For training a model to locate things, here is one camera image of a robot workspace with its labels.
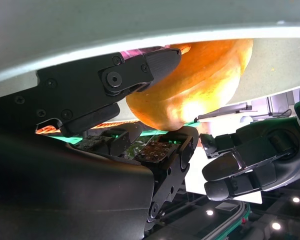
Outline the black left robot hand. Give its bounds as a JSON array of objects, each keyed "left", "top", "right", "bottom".
[{"left": 199, "top": 99, "right": 300, "bottom": 202}]

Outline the grey round bowl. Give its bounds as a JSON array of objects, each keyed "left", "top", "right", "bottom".
[{"left": 0, "top": 0, "right": 300, "bottom": 125}]

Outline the orange striped bread roll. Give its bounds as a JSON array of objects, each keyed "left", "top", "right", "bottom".
[{"left": 125, "top": 39, "right": 254, "bottom": 132}]

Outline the pink layered cake slice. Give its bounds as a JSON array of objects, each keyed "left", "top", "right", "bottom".
[{"left": 119, "top": 44, "right": 171, "bottom": 60}]

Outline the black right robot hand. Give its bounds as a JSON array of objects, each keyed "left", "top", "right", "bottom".
[{"left": 0, "top": 47, "right": 200, "bottom": 240}]

